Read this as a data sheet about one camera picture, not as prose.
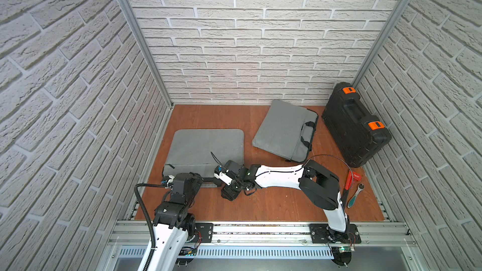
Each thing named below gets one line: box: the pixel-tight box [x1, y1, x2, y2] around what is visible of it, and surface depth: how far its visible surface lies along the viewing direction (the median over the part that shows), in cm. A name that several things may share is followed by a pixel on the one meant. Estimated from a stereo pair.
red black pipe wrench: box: [340, 170, 362, 209], surface depth 89 cm
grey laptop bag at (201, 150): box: [162, 128, 245, 179], surface depth 97 cm
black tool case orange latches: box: [321, 81, 393, 169], surface depth 86 cm
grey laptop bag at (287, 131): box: [252, 99, 319, 163], surface depth 103 cm
